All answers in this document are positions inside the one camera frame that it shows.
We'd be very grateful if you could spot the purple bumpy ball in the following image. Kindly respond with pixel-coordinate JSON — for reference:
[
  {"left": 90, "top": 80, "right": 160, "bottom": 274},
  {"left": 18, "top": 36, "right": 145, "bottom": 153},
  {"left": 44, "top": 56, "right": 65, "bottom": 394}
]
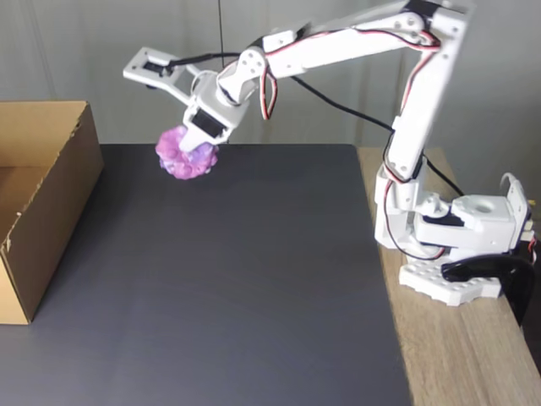
[{"left": 155, "top": 125, "right": 220, "bottom": 181}]

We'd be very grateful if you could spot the brown cardboard box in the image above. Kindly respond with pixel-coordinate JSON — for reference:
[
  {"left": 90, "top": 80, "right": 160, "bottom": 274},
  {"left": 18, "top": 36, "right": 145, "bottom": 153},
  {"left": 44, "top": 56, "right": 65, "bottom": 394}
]
[{"left": 0, "top": 100, "right": 105, "bottom": 326}]

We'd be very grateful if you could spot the dark grey table mat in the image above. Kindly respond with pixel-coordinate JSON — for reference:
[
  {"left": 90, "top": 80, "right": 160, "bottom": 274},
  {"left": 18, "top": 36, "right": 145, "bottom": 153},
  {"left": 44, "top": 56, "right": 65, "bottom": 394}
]
[{"left": 0, "top": 142, "right": 414, "bottom": 406}]

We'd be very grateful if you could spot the black table clamp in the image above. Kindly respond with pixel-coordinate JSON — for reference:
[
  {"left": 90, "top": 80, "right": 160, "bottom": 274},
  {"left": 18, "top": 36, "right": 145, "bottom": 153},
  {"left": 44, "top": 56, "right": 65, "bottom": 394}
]
[{"left": 440, "top": 252, "right": 536, "bottom": 326}]

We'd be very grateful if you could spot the black camera cable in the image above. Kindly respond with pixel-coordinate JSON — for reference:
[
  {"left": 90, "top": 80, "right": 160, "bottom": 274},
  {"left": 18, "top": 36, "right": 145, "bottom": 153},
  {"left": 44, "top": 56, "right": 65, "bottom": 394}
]
[{"left": 167, "top": 51, "right": 466, "bottom": 198}]

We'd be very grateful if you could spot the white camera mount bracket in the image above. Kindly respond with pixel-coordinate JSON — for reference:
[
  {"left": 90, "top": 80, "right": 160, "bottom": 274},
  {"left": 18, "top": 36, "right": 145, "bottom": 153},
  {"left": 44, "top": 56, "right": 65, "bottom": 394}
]
[{"left": 123, "top": 47, "right": 202, "bottom": 107}]

